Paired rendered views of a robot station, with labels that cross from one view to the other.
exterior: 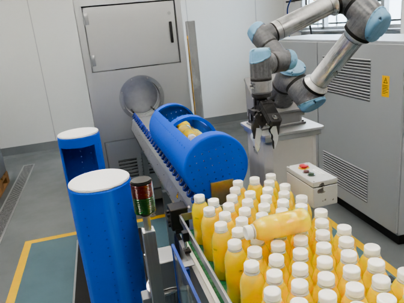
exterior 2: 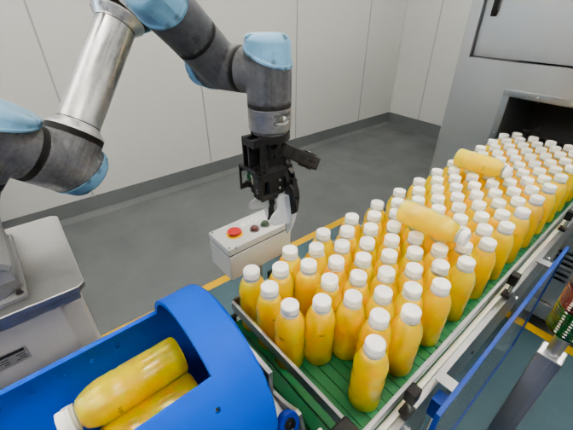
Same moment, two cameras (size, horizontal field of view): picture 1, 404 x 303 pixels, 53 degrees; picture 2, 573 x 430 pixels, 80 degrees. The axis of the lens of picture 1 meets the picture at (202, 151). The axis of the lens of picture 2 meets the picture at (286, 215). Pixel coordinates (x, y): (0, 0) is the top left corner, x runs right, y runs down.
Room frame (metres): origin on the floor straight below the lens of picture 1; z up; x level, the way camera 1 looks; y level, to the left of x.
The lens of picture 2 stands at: (1.68, 0.31, 1.62)
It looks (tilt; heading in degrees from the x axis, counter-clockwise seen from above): 33 degrees down; 244
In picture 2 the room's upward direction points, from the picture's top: straight up
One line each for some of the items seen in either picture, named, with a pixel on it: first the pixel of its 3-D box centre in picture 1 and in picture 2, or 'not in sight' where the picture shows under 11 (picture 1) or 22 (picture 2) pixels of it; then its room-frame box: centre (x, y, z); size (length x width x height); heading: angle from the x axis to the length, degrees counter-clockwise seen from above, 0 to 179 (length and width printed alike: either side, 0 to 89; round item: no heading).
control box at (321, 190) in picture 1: (311, 183); (251, 241); (1.44, -0.40, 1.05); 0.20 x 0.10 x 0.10; 15
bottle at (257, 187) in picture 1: (255, 201); (270, 316); (1.48, -0.19, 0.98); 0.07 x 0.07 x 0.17
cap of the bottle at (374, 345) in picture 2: (199, 198); (374, 345); (1.36, 0.03, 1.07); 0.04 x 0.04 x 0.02
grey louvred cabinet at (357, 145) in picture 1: (341, 116); not in sight; (3.71, -1.33, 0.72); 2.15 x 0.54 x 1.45; 13
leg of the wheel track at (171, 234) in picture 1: (171, 232); not in sight; (2.56, 0.27, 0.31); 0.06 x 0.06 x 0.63; 15
